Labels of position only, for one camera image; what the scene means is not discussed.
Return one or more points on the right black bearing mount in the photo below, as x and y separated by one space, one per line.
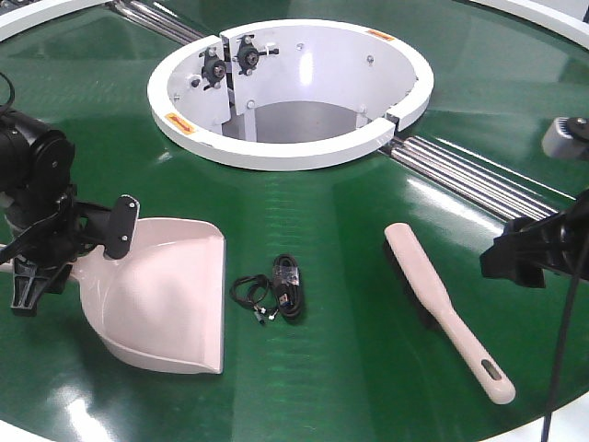
248 55

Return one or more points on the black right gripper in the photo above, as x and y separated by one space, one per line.
553 243

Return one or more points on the green conveyor belt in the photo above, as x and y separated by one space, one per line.
366 363

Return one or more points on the black bearing mount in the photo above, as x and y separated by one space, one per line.
248 55
213 69

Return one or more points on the steel rollers right gap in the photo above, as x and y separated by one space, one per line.
486 188

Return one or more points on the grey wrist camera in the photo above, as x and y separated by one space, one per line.
567 138

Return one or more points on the white outer conveyor rim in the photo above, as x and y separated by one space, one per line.
566 18

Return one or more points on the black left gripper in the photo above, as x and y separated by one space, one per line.
50 230

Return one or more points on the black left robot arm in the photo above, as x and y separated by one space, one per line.
33 153

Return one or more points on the pink hand brush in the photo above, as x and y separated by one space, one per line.
430 291

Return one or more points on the pink plastic dustpan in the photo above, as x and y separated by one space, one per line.
161 307

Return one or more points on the steel rollers far gap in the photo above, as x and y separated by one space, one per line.
156 20

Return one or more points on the steel rollers gap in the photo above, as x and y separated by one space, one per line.
156 20
486 188

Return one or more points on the left black bearing mount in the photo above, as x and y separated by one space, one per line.
213 69

